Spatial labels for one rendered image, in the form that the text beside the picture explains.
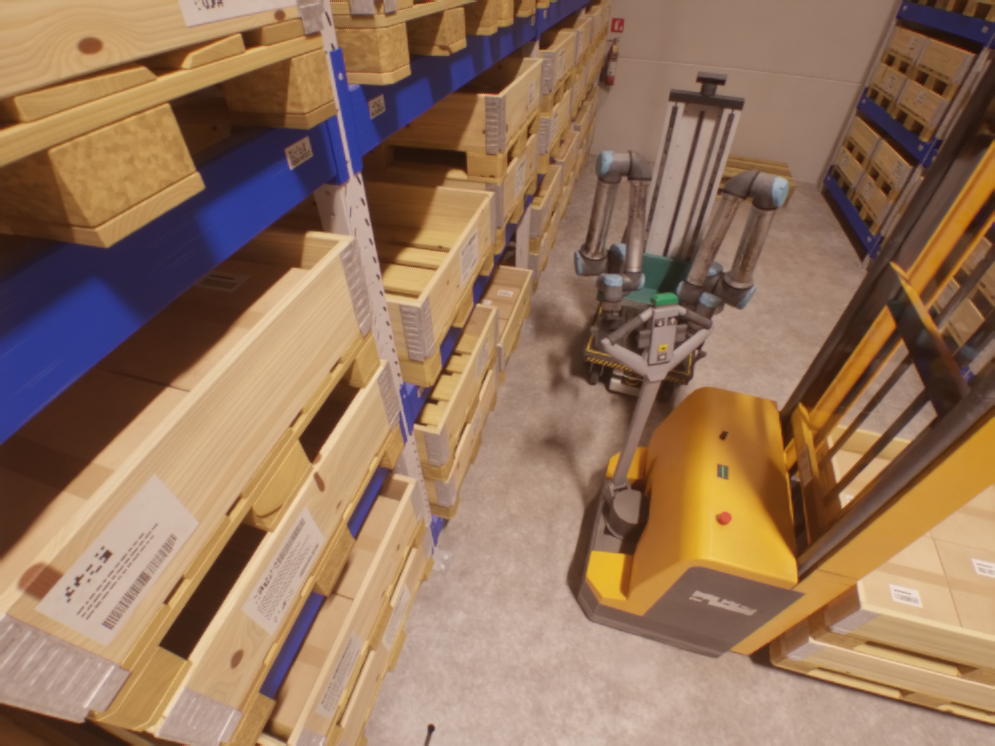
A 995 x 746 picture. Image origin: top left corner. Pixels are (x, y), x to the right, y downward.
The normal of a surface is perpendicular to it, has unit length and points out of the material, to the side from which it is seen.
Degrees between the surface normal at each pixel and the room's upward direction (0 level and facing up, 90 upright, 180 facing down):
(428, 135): 90
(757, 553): 0
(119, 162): 90
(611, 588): 22
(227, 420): 90
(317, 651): 0
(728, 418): 0
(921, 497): 90
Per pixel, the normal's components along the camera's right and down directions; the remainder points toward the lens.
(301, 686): 0.00, -0.71
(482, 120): -0.27, 0.68
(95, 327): 0.96, 0.19
